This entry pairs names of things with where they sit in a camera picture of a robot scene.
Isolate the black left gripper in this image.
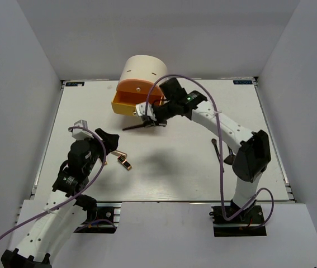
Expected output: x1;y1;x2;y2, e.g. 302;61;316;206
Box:
83;128;119;175

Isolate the black powder brush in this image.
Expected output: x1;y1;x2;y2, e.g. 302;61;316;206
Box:
122;123;146;131

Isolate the cream round drawer organizer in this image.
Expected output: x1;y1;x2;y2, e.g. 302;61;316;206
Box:
111;55;168;116

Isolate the small black makeup brush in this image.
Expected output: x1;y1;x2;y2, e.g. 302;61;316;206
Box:
211;138;222;163

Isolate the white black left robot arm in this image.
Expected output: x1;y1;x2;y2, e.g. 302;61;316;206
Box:
1;126;120;267

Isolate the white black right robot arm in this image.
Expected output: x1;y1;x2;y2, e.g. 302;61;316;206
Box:
135;76;271;223

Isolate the rose gold lipstick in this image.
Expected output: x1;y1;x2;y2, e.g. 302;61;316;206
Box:
111;150;127;158

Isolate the black gold lipstick right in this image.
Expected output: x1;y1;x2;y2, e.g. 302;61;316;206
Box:
117;156;132;170

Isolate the black fan brush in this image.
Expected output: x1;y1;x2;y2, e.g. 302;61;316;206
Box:
224;146;235;166

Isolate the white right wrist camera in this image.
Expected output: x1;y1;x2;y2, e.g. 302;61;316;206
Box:
135;102;156;121

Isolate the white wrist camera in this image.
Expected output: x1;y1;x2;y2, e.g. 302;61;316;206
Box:
135;102;156;121
69;119;92;140

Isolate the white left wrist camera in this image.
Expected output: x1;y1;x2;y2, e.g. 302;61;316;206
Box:
69;119;92;140

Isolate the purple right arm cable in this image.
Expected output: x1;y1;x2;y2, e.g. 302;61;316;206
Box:
145;74;275;228

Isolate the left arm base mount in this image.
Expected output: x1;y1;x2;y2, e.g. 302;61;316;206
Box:
75;203;121;234

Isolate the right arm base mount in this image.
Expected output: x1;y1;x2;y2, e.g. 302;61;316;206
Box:
209;205;267;237

